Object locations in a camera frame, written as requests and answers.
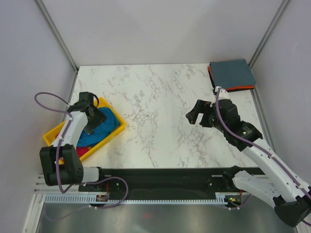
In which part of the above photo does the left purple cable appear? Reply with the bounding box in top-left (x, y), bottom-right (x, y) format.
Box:
top-left (35, 92), bottom-right (129, 209)

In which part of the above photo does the blue t shirt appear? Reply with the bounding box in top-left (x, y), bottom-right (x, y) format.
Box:
top-left (90, 107), bottom-right (120, 144)

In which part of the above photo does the left aluminium corner post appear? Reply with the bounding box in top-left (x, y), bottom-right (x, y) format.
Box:
top-left (34, 0), bottom-right (79, 74)

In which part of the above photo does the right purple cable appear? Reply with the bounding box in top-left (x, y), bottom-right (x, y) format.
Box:
top-left (215, 87), bottom-right (311, 226)

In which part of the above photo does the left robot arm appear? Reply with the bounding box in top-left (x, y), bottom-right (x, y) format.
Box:
top-left (39, 92), bottom-right (107, 191)

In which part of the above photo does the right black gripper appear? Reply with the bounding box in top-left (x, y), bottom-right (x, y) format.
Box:
top-left (186, 99), bottom-right (227, 133)

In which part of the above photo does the red t shirt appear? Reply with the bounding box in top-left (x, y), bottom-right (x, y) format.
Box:
top-left (76, 131), bottom-right (96, 157)

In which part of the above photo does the folded orange shirt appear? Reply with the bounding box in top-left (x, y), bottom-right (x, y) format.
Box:
top-left (207, 66), bottom-right (255, 93)

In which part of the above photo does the white slotted cable duct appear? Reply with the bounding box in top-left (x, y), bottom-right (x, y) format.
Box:
top-left (45, 193), bottom-right (229, 204)

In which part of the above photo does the folded grey blue shirt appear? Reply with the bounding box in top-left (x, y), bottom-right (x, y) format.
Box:
top-left (209, 59), bottom-right (256, 89)

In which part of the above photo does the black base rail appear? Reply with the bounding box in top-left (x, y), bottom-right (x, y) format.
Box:
top-left (79, 166), bottom-right (242, 201)

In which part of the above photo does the yellow plastic bin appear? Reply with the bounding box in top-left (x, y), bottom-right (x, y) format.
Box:
top-left (43, 97), bottom-right (127, 164)

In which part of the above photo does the purple cable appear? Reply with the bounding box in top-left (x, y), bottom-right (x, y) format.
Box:
top-left (215, 87), bottom-right (311, 226)
top-left (35, 92), bottom-right (129, 209)

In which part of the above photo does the aluminium corner post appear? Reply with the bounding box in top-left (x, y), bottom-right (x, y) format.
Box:
top-left (34, 0), bottom-right (79, 74)
top-left (248, 0), bottom-right (292, 68)

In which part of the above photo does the right aluminium corner post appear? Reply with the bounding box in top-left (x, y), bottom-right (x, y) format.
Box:
top-left (248, 0), bottom-right (292, 68)

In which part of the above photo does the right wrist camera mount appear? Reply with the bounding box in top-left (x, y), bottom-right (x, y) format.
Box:
top-left (214, 86), bottom-right (230, 100)

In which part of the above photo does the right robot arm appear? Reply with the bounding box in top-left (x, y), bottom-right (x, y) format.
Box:
top-left (186, 99), bottom-right (311, 227)

